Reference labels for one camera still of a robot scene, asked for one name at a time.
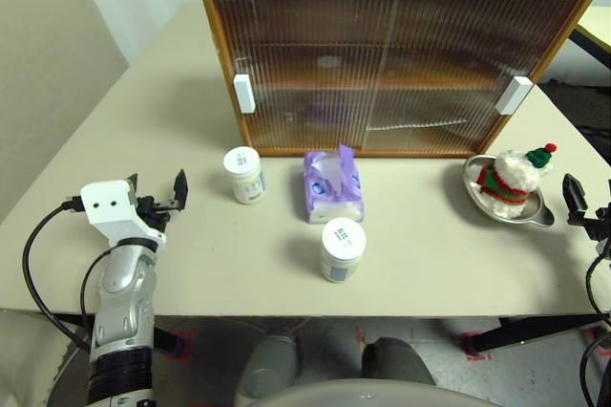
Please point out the grey robot knee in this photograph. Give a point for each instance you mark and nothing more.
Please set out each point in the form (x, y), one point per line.
(269, 364)
(393, 361)

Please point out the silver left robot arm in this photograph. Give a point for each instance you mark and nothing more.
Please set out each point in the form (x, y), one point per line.
(119, 292)

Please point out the white plastic jar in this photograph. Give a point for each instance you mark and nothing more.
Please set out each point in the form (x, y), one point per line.
(243, 173)
(343, 247)

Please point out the black table leg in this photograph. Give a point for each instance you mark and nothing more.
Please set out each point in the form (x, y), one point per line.
(525, 333)
(168, 341)

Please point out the grey robot right knee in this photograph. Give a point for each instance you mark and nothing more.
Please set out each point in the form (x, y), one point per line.
(393, 361)

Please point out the ribbed glass sliding door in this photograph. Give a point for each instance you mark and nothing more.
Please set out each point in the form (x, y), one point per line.
(286, 25)
(477, 29)

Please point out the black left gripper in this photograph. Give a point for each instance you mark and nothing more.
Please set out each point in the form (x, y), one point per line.
(153, 213)

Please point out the grey robot torso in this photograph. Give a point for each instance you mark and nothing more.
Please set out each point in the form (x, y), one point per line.
(377, 395)

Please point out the round metal dish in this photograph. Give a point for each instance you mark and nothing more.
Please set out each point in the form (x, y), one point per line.
(475, 187)

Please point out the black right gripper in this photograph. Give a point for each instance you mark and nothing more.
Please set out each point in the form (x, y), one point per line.
(594, 228)

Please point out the grey robot left knee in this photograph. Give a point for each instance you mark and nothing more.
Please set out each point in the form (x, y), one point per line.
(269, 364)

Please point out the purple tissue pack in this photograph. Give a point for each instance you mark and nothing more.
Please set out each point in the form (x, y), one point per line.
(329, 187)

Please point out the beige side table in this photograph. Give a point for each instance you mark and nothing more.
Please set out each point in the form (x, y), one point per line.
(599, 25)

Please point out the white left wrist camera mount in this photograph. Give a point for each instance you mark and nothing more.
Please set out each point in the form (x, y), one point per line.
(107, 204)

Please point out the white plush snowman toy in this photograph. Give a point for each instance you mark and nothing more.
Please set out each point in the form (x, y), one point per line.
(513, 177)

